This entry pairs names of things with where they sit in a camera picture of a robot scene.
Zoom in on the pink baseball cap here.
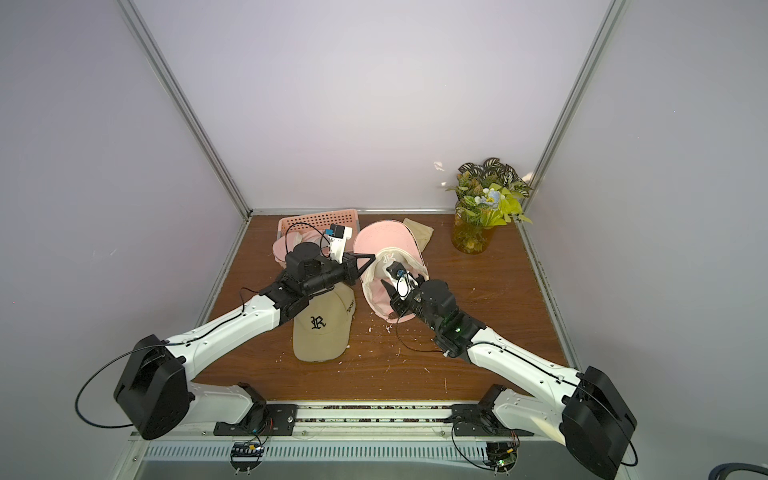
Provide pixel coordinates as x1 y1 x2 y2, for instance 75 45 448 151
354 220 429 324

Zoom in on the beige baseball cap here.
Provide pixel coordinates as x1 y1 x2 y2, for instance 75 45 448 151
293 283 356 363

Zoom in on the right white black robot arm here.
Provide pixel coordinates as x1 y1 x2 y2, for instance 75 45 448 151
382 276 637 479

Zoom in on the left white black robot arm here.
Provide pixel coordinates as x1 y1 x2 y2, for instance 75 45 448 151
114 243 376 440

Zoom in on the pink perforated plastic basket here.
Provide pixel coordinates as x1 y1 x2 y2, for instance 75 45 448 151
275 209 360 254

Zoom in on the cream work glove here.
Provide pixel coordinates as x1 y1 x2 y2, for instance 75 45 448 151
403 218 434 253

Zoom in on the potted plant in yellow vase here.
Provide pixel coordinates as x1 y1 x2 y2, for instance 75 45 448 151
450 157 532 255

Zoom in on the right circuit board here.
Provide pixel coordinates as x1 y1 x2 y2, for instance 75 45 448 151
484 442 518 474

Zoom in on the circuit board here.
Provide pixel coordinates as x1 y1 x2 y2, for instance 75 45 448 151
484 442 518 474
229 441 266 475

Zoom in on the left circuit board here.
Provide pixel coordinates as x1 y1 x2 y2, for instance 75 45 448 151
229 441 266 475

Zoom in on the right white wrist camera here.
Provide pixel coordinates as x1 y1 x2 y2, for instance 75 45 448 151
386 262 419 300

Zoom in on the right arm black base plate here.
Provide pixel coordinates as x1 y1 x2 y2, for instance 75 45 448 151
444 404 533 437

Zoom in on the aluminium front rail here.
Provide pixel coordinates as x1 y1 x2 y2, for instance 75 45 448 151
136 390 568 444

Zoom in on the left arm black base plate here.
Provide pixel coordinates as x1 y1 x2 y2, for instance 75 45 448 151
213 403 298 437

